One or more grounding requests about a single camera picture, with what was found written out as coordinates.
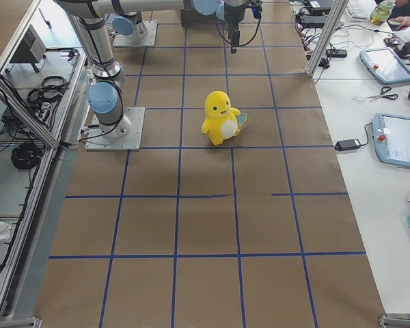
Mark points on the yellow plush dinosaur toy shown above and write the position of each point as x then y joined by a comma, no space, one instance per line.
220,122

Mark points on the dark wooden drawer box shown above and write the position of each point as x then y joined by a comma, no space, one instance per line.
189,18

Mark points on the black power brick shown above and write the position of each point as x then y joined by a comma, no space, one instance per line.
347,145

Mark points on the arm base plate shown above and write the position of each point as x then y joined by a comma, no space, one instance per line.
126,135
128,34

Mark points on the green drink bottle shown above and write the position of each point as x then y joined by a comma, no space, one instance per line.
382,12

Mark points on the blue teach pendant far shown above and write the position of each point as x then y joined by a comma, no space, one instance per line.
385,65

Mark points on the grey metal box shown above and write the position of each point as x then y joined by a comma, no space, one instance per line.
31,50

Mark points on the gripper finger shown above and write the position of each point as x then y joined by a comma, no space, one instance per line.
234,35

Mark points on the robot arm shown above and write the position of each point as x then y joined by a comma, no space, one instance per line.
130,20
94,35

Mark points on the blue teach pendant near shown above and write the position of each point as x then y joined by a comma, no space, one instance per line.
392,139

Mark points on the blue teach pendant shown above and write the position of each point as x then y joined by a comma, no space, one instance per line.
385,65
392,139

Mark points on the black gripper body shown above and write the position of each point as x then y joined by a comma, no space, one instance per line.
234,14

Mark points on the black scissors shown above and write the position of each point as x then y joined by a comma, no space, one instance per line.
384,93

